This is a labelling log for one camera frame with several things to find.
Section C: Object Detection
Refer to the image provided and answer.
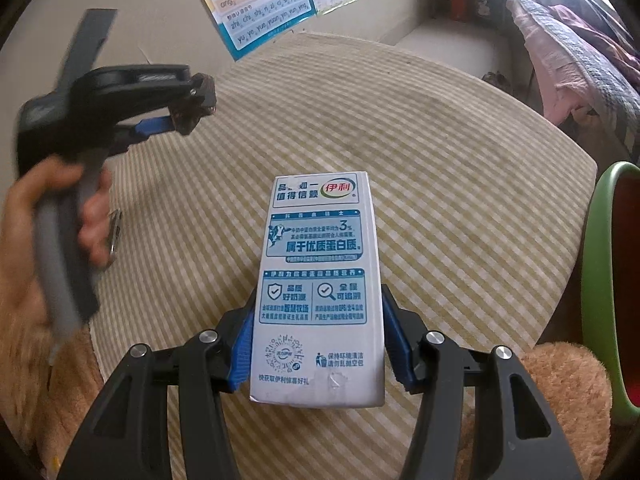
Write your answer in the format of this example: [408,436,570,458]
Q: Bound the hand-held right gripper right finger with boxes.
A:
[381,284,586,480]

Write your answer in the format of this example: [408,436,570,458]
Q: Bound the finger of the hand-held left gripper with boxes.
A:
[82,64,197,122]
[112,116,176,155]

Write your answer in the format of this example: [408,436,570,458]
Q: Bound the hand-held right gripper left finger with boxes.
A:
[55,290,258,480]

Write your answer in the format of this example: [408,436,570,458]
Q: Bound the brown wrapper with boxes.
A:
[170,74,217,136]

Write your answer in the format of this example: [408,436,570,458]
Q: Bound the white and teal milk carton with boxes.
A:
[250,171,387,408]

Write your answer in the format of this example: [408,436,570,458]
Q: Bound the green waste bin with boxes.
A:
[582,160,640,426]

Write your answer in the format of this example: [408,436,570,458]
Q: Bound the person's left hand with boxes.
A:
[0,157,115,333]

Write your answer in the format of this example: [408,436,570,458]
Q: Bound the smartphone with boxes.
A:
[102,209,124,267]

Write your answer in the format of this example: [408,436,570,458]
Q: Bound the tan plush toy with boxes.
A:
[460,342,613,480]

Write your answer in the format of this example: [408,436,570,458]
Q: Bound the striped beige tablecloth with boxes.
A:
[87,32,598,480]

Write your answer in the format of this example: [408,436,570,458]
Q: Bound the bed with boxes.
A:
[505,0,640,161]

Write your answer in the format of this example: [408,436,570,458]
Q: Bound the purple quilt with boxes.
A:
[535,0,640,61]

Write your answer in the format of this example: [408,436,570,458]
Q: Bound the blue striped wall poster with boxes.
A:
[182,0,319,62]

